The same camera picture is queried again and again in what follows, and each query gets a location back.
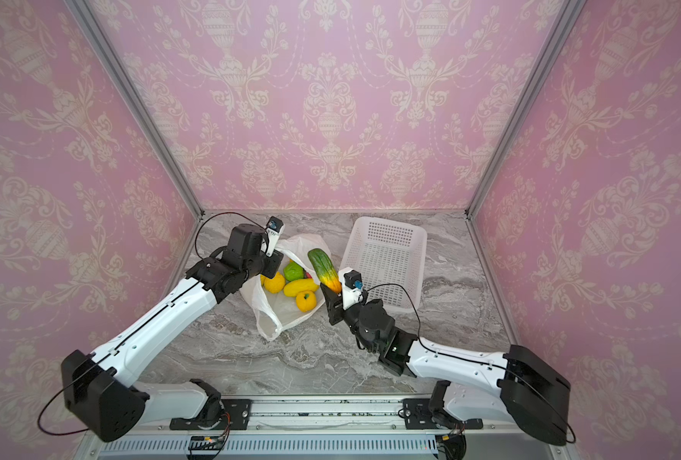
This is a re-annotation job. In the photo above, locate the green yellow mango toy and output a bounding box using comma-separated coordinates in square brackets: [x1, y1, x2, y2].
[308, 248, 342, 294]

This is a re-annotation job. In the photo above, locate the yellow bell pepper toy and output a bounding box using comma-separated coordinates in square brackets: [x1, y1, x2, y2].
[295, 291, 317, 312]

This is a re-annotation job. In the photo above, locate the white plastic bag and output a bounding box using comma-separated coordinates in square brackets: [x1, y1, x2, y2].
[240, 234, 332, 341]

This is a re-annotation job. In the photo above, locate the white perforated plastic basket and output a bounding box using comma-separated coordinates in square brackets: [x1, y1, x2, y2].
[340, 217, 428, 314]

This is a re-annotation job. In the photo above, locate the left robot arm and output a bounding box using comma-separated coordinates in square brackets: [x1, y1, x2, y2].
[62, 217, 284, 442]

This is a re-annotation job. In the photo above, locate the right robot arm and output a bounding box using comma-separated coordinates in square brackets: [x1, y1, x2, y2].
[320, 286, 577, 447]

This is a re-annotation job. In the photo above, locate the yellow lemon toy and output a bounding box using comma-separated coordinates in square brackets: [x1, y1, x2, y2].
[262, 272, 286, 294]

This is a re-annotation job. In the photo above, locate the green pepper toy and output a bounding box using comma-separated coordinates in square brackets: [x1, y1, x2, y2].
[283, 261, 305, 283]

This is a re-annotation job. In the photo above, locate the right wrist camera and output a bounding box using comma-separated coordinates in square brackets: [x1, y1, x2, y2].
[338, 268, 364, 311]

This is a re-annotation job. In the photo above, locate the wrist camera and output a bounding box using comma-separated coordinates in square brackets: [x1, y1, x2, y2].
[266, 216, 284, 257]
[338, 268, 364, 311]

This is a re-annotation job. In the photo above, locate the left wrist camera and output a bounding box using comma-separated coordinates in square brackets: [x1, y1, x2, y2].
[266, 216, 284, 257]

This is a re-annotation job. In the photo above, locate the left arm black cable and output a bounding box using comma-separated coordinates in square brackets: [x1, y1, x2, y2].
[36, 211, 269, 437]

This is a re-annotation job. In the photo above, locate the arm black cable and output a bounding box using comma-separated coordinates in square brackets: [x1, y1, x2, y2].
[36, 211, 269, 437]
[359, 281, 577, 445]

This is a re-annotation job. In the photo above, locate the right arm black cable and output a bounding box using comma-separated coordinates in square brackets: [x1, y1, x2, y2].
[359, 281, 577, 445]

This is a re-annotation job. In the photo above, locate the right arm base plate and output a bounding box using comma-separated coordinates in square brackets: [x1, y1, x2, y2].
[397, 399, 484, 431]

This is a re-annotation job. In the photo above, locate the aluminium front rail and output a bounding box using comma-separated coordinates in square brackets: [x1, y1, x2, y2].
[86, 393, 568, 435]

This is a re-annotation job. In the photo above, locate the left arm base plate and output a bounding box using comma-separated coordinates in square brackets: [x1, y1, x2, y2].
[169, 399, 252, 431]

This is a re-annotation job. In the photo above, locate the right aluminium corner post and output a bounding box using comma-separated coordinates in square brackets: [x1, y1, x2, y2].
[466, 0, 587, 222]

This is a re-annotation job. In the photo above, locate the aluminium corner post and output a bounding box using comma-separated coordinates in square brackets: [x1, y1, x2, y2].
[64, 0, 203, 220]
[466, 0, 587, 222]

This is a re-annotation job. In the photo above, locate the left aluminium corner post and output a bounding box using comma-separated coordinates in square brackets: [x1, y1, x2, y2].
[64, 0, 203, 220]

